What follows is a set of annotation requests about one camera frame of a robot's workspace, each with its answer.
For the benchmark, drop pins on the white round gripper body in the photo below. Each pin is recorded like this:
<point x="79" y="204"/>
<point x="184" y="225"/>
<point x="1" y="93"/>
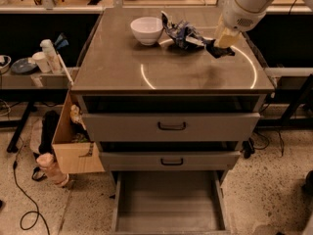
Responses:
<point x="240" y="17"/>

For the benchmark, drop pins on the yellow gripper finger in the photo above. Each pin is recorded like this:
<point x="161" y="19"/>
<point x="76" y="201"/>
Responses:
<point x="225" y="37"/>
<point x="219" y="28"/>

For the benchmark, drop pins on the dark blue rxbar wrapper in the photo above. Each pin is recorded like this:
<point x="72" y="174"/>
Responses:
<point x="218" y="52"/>

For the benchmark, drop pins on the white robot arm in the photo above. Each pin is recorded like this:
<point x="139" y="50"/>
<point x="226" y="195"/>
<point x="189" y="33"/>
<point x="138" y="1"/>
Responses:
<point x="241" y="16"/>

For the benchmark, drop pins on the grey drawer cabinet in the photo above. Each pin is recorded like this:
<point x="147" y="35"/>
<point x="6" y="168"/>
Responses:
<point x="121" y="76"/>

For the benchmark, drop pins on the grey top drawer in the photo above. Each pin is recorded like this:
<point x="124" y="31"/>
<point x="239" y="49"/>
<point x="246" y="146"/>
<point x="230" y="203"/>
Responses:
<point x="170" y="127"/>

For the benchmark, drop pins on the grey middle drawer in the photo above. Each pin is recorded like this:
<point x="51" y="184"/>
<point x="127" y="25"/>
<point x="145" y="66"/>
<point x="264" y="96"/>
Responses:
<point x="154" y="161"/>

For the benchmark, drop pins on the grey open bottom drawer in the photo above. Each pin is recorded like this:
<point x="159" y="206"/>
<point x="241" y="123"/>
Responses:
<point x="169" y="203"/>

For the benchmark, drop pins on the crumpled blue chip bag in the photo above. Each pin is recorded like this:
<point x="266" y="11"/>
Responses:
<point x="183" y="34"/>

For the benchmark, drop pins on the white ceramic bowl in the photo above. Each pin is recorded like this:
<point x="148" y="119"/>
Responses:
<point x="147" y="30"/>

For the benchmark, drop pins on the grey side shelf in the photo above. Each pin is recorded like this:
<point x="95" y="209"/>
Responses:
<point x="38" y="80"/>

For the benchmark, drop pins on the white spray bottle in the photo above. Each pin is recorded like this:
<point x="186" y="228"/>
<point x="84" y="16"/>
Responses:
<point x="51" y="56"/>

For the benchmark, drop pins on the white paper cup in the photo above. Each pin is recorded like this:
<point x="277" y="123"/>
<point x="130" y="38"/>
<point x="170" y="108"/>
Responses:
<point x="40" y="60"/>

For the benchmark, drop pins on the brown cardboard box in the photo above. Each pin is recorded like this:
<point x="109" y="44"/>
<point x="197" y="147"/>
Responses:
<point x="73" y="157"/>

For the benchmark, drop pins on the black bag on floor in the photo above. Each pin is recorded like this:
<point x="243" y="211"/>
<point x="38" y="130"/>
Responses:
<point x="42" y="134"/>

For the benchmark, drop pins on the blue round plate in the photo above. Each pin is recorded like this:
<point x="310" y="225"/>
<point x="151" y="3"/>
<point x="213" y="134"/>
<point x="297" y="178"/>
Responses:
<point x="24" y="66"/>

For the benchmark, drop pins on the small bowl at left edge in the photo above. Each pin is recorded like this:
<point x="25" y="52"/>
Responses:
<point x="4" y="63"/>

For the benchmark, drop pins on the pink plastic bottle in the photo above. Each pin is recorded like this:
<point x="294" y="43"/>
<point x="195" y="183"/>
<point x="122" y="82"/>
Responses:
<point x="50" y="167"/>

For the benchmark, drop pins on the black table leg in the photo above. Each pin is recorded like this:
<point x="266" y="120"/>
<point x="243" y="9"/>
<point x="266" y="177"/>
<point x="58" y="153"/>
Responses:
<point x="12" y="147"/>

